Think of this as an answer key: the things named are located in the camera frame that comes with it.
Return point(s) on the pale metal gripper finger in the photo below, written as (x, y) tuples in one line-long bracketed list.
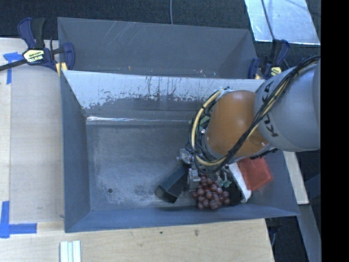
[(184, 155), (194, 177)]

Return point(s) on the dark red toy grapes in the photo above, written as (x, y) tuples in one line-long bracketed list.
[(210, 196)]

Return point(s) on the red plastic box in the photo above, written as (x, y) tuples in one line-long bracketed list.
[(256, 173)]

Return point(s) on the grey metal bin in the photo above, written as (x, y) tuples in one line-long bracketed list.
[(122, 160)]

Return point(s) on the black cylinder on white bracket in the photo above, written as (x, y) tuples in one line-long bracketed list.
[(240, 181)]

